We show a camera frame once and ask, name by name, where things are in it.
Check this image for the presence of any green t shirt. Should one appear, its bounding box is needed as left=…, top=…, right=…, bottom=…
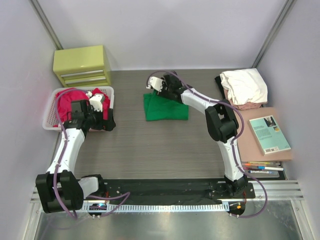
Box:
left=143, top=93, right=189, bottom=122

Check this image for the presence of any white plastic laundry basket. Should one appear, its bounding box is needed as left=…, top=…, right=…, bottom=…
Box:
left=42, top=86, right=115, bottom=132

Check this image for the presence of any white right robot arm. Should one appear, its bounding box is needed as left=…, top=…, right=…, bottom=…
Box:
left=148, top=72, right=248, bottom=198

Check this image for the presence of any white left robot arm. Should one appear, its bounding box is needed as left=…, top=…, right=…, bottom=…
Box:
left=35, top=94, right=116, bottom=213

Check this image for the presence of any red t shirt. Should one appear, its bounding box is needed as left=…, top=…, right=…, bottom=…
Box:
left=55, top=88, right=111, bottom=123

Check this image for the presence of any black folded t shirt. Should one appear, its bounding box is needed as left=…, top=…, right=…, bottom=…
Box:
left=214, top=76, right=226, bottom=99

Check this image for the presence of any yellow green drawer cabinet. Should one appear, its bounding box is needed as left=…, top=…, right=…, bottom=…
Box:
left=53, top=45, right=111, bottom=88

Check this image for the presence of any white folded t shirt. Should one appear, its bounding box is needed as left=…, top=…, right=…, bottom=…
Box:
left=219, top=68, right=268, bottom=106

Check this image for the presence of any pink folded t shirt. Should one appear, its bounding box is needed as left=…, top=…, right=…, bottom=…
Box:
left=223, top=87, right=268, bottom=111

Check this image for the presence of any pink desk mat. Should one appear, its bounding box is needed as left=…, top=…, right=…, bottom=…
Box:
left=237, top=107, right=293, bottom=162

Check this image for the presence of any yellow highlighter pen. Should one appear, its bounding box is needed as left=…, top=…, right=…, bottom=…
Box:
left=244, top=161, right=274, bottom=165

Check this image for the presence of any teal paperback book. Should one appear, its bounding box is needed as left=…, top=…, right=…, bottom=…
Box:
left=249, top=115, right=291, bottom=156

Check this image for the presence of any white marker pen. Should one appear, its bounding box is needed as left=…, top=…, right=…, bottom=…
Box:
left=248, top=167, right=284, bottom=175

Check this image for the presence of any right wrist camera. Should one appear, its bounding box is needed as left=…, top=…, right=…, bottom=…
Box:
left=146, top=76, right=165, bottom=92

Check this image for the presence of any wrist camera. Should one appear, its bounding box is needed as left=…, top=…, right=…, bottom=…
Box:
left=85, top=91, right=105, bottom=113
left=146, top=76, right=165, bottom=92

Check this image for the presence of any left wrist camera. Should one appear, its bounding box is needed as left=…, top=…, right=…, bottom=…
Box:
left=85, top=91, right=105, bottom=113

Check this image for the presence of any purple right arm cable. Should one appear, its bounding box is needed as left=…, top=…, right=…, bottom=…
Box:
left=146, top=70, right=269, bottom=219

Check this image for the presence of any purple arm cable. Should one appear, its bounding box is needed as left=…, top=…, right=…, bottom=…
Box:
left=51, top=87, right=131, bottom=221
left=146, top=70, right=269, bottom=219

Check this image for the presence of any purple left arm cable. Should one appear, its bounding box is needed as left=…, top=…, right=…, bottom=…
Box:
left=51, top=87, right=131, bottom=221

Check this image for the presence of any aluminium slotted rail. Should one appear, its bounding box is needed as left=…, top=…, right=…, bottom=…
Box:
left=78, top=202, right=230, bottom=213

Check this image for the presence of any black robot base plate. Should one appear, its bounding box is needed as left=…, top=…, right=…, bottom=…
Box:
left=76, top=177, right=256, bottom=201

